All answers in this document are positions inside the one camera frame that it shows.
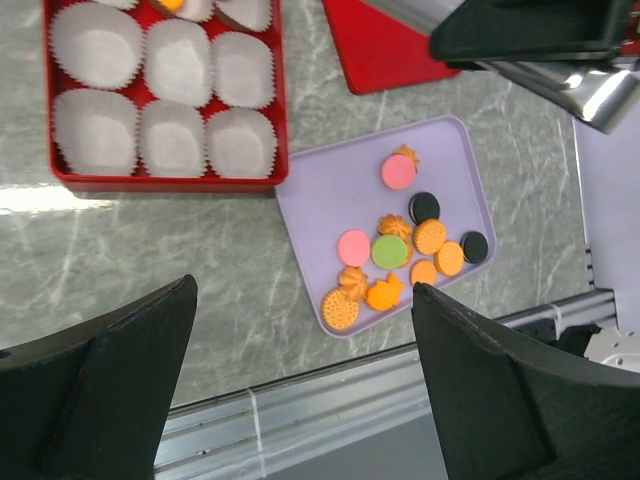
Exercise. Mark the dotted round biscuit left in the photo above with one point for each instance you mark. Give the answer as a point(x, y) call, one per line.
point(338, 312)

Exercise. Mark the dotted round biscuit middle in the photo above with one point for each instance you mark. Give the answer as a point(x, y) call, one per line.
point(429, 236)

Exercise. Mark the pink round cookie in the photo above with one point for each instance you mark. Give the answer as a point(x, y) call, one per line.
point(353, 248)
point(398, 172)

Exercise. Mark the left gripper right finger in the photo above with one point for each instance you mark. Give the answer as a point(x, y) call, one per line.
point(507, 406)

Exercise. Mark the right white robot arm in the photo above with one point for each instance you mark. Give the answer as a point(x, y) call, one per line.
point(601, 325)

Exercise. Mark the black sandwich cookie upper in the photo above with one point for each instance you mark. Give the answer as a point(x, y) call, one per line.
point(423, 206)

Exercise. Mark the dotted round biscuit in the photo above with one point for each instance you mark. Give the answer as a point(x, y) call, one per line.
point(449, 259)
point(429, 236)
point(338, 312)

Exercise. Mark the black sandwich cookie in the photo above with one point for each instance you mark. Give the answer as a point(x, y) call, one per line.
point(475, 247)
point(423, 206)

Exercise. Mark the swirl cookie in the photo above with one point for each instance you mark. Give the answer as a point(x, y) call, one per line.
point(408, 152)
point(353, 283)

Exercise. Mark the plain orange round cookie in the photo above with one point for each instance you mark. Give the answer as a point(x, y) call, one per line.
point(423, 271)

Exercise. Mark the black sandwich cookie right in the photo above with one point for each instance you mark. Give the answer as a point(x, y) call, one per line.
point(475, 247)

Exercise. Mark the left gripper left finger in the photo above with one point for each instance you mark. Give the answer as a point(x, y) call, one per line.
point(91, 401)

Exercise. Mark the dotted round biscuit right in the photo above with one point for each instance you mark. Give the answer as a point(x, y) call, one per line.
point(449, 259)

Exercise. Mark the red box lid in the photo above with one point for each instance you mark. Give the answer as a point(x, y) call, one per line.
point(379, 53)

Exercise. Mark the red cookie box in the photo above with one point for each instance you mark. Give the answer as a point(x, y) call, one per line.
point(140, 99)

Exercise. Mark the lilac plastic tray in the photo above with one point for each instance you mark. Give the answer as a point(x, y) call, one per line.
point(338, 187)

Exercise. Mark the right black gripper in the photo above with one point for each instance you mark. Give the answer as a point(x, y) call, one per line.
point(503, 31)

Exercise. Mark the green round cookie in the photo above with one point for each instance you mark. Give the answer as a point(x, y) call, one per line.
point(389, 252)

